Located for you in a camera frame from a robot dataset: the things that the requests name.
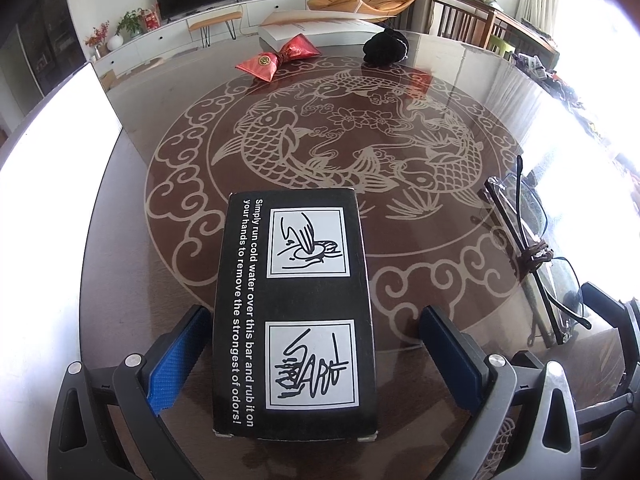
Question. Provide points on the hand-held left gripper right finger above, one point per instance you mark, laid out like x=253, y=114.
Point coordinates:
x=452, y=360

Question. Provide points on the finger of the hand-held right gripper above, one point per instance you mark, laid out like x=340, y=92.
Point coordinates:
x=612, y=307
x=529, y=362

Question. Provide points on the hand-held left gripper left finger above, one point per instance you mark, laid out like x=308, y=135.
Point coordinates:
x=180, y=360

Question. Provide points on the black printed cardboard box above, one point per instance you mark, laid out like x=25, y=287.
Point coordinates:
x=295, y=300

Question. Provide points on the thin-framed eyeglasses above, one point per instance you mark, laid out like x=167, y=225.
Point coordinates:
x=510, y=220

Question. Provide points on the white board panel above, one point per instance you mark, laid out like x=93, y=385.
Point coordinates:
x=50, y=170

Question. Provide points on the white television cabinet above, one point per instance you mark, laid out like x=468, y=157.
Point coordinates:
x=165, y=42

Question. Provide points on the black cloth pouch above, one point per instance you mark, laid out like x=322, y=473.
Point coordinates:
x=385, y=47

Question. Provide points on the dark wooden chair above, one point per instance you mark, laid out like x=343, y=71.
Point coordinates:
x=460, y=20

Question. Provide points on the red flowers in vase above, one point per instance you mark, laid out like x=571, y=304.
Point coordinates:
x=97, y=40

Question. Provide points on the red bow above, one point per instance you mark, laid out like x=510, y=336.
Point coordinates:
x=297, y=50

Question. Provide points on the red gift box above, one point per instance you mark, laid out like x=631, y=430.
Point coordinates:
x=151, y=21

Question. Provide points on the green leafy potted plant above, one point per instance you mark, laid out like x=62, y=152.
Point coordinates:
x=131, y=22

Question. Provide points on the orange bench with hairpin legs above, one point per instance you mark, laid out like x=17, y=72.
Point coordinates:
x=215, y=19

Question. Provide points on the dark display cabinet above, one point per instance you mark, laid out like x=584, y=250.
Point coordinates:
x=45, y=40

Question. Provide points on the white flat box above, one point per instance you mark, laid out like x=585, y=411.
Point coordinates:
x=325, y=32

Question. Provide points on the orange lounge chair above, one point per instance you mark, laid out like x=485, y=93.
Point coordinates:
x=365, y=0

